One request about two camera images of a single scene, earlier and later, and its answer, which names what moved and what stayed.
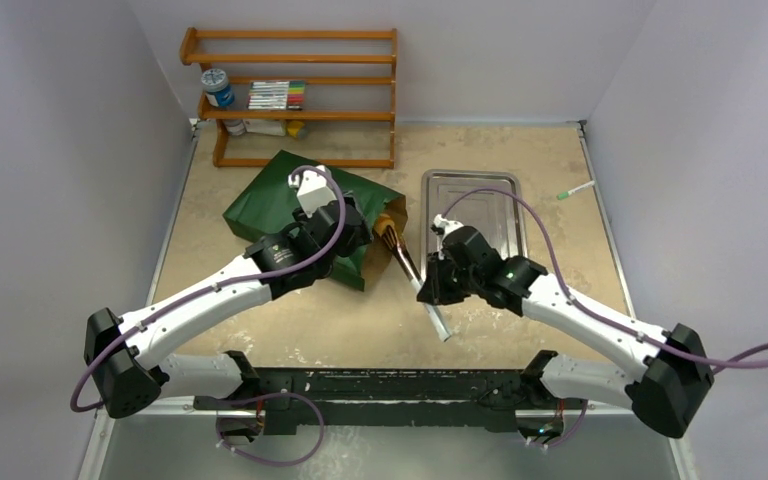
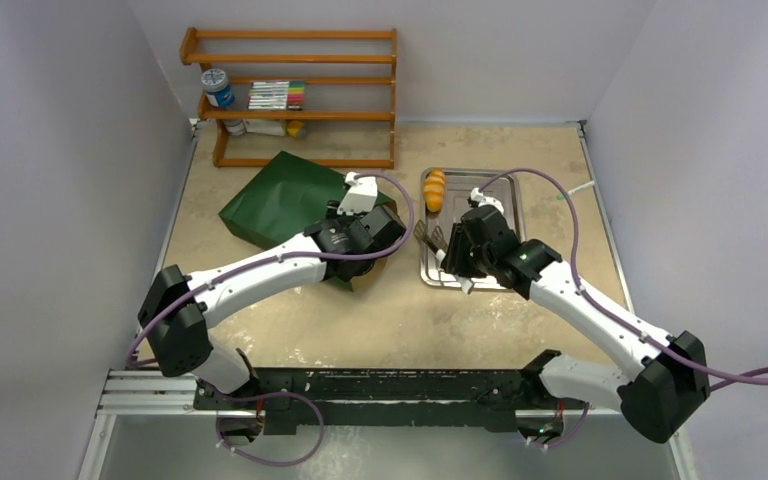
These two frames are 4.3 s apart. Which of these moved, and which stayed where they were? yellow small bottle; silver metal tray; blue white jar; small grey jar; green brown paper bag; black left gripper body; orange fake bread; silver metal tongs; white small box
Moved: silver metal tongs; black left gripper body; orange fake bread
Stayed: small grey jar; blue white jar; yellow small bottle; green brown paper bag; silver metal tray; white small box
